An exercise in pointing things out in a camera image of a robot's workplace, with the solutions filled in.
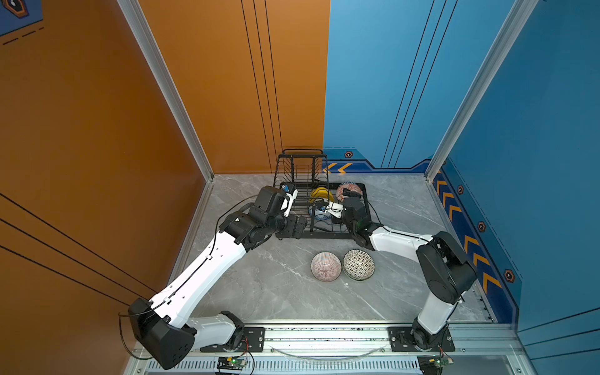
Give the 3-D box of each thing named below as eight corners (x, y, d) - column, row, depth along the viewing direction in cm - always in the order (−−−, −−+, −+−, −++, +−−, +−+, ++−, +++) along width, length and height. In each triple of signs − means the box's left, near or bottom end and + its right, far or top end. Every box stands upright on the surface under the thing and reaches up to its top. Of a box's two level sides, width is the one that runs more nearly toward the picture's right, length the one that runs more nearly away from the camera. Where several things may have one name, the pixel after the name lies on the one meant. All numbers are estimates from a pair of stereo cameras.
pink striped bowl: (311, 282, 87) (311, 277, 83) (311, 257, 93) (311, 251, 89) (341, 282, 87) (342, 277, 83) (338, 257, 93) (340, 251, 89)
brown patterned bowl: (343, 280, 87) (345, 275, 83) (340, 256, 93) (342, 249, 89) (373, 280, 87) (377, 274, 83) (369, 256, 93) (372, 249, 89)
